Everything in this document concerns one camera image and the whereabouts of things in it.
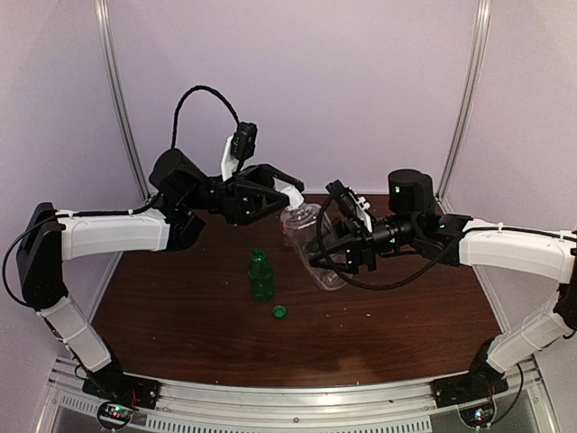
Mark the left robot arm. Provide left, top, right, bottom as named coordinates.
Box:
left=9, top=149, right=304, bottom=401

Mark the left black braided cable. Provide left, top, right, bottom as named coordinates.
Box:
left=1, top=85, right=242, bottom=308

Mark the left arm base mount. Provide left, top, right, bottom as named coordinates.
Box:
left=79, top=344, right=160, bottom=410

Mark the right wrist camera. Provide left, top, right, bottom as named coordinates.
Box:
left=325, top=180, right=373, bottom=233

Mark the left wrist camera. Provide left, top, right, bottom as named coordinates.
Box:
left=220, top=122, right=258, bottom=181

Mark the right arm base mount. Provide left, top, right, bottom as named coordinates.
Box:
left=431, top=339, right=508, bottom=408

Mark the black braided cable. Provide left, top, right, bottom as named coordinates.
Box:
left=1, top=85, right=242, bottom=308
left=315, top=198, right=456, bottom=290

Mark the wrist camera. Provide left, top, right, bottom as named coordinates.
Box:
left=325, top=180, right=373, bottom=233
left=220, top=122, right=258, bottom=181

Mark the right aluminium frame post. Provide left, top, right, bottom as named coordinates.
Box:
left=436, top=0, right=491, bottom=207

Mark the right black braided cable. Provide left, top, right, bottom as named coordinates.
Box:
left=315, top=198, right=456, bottom=290

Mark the clear bottle white cap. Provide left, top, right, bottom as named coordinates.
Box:
left=280, top=197, right=346, bottom=291

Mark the aluminium frame post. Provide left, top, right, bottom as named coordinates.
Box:
left=94, top=0, right=151, bottom=201
left=436, top=0, right=491, bottom=207

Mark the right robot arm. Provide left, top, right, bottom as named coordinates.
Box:
left=308, top=169, right=576, bottom=399

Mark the green plastic bottle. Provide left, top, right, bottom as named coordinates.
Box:
left=248, top=248, right=274, bottom=302

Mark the left aluminium frame post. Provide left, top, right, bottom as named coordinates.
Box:
left=94, top=0, right=151, bottom=201

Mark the green bottle cap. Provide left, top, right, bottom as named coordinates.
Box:
left=272, top=305, right=288, bottom=319

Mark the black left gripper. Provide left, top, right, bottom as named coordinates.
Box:
left=182, top=162, right=304, bottom=225

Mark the aluminium front rail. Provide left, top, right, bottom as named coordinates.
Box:
left=32, top=370, right=558, bottom=432

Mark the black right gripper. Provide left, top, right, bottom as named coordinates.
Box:
left=305, top=213, right=420, bottom=274

